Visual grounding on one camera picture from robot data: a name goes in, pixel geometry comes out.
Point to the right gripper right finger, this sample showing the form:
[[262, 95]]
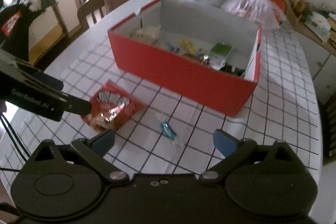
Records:
[[235, 153]]

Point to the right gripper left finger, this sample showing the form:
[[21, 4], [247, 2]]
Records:
[[92, 151]]

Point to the red snack bag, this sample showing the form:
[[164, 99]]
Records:
[[112, 107]]

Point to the green cracker packet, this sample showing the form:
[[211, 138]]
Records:
[[217, 56]]

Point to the white patterned snack packet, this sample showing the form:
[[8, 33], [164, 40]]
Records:
[[147, 35]]

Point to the yellow green snack pouch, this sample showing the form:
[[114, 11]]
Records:
[[189, 46]]

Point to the white grid tablecloth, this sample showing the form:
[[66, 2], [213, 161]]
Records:
[[283, 105]]

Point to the blue wrapped candy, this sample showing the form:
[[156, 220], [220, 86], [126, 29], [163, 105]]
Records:
[[168, 131]]

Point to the brown M&M's bag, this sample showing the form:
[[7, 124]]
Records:
[[232, 70]]

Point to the red cardboard box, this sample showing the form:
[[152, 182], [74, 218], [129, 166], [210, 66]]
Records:
[[166, 64]]

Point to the wooden chair brown cushion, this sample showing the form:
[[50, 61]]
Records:
[[90, 6]]

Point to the white wooden side cabinet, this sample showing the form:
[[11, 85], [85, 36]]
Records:
[[320, 57]]

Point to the pinkish plastic bag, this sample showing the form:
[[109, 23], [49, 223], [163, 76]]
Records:
[[262, 12]]

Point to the tissue box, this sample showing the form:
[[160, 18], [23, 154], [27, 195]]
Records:
[[319, 25]]

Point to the orange tray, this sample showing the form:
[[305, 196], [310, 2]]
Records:
[[275, 3]]

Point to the amber bottle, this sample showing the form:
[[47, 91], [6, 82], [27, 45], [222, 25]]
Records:
[[298, 7]]

